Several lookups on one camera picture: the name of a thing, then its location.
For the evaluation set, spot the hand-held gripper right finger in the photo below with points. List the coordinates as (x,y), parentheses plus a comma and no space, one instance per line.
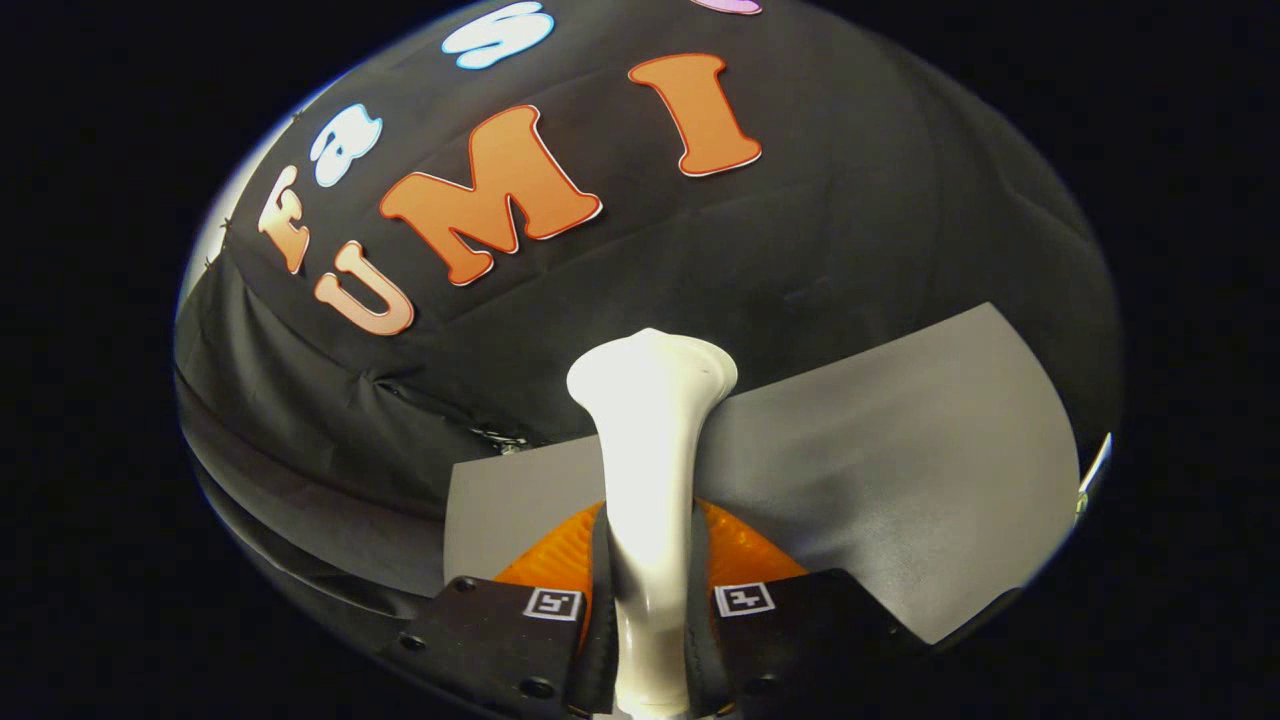
(700,610)

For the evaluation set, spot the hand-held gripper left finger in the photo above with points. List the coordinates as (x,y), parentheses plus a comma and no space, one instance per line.
(600,600)

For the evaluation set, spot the white garment steamer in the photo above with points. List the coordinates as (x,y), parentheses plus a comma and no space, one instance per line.
(650,450)

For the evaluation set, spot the grey cabinet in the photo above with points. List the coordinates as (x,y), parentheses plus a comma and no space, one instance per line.
(900,450)

